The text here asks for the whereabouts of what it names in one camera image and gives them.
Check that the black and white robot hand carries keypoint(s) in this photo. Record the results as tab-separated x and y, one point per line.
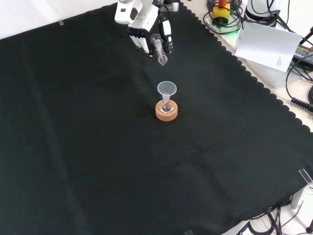
166	29

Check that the clear glass graduated cylinder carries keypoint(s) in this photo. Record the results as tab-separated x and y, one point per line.
160	50

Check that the yellow stop button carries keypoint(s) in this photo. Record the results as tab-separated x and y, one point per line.
221	14

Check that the clear plastic funnel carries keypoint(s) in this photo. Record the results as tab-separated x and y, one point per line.
167	88

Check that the clear round-bottom flask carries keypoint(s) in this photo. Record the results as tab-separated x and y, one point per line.
166	107

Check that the pale board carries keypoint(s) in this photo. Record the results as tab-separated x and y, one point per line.
264	44

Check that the white box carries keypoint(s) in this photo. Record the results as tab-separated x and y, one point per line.
274	76

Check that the black cloth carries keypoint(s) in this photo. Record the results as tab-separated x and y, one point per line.
97	147

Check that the black power adapter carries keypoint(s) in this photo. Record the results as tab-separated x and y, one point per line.
304	52

